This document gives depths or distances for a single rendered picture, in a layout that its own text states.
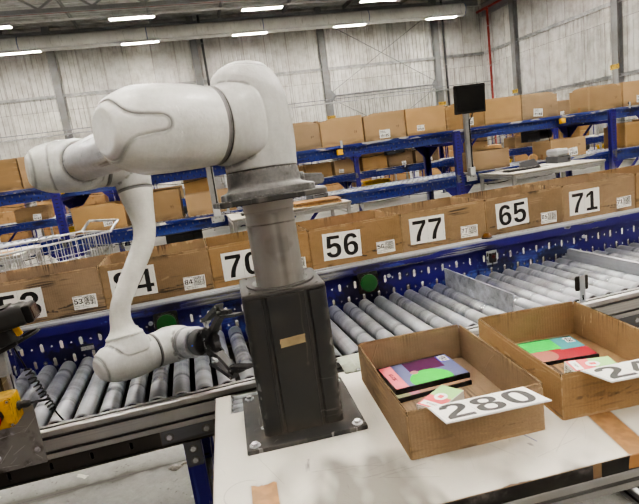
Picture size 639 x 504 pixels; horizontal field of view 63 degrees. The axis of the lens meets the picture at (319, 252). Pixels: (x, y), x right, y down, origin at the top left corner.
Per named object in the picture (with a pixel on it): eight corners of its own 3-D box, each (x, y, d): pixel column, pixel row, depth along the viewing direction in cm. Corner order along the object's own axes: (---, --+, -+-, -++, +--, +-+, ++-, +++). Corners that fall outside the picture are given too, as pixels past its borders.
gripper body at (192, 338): (205, 324, 149) (225, 322, 142) (212, 352, 149) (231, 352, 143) (183, 331, 143) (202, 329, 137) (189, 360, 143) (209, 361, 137)
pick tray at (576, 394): (562, 421, 104) (560, 375, 102) (478, 352, 141) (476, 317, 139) (690, 394, 107) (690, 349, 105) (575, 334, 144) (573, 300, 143)
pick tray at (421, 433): (410, 461, 98) (405, 413, 96) (360, 379, 135) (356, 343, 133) (547, 429, 102) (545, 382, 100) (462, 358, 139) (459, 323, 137)
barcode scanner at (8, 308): (43, 341, 122) (26, 301, 120) (-10, 359, 120) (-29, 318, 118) (50, 333, 129) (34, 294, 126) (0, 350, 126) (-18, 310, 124)
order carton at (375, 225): (313, 272, 206) (307, 230, 203) (297, 259, 234) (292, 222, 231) (404, 254, 215) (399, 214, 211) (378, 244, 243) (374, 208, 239)
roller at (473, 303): (505, 332, 165) (504, 317, 164) (431, 294, 215) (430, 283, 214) (519, 329, 167) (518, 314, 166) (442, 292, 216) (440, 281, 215)
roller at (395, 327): (412, 354, 158) (410, 339, 157) (357, 310, 208) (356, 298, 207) (427, 351, 159) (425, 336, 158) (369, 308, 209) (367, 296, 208)
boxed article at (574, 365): (621, 385, 113) (621, 365, 113) (575, 390, 114) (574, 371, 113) (608, 374, 119) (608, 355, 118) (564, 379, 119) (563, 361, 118)
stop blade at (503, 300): (514, 320, 169) (512, 294, 167) (446, 289, 213) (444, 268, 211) (515, 320, 169) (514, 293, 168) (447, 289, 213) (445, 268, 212)
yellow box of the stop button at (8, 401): (-20, 438, 120) (-28, 409, 118) (-7, 420, 128) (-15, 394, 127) (47, 422, 123) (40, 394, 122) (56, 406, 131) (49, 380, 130)
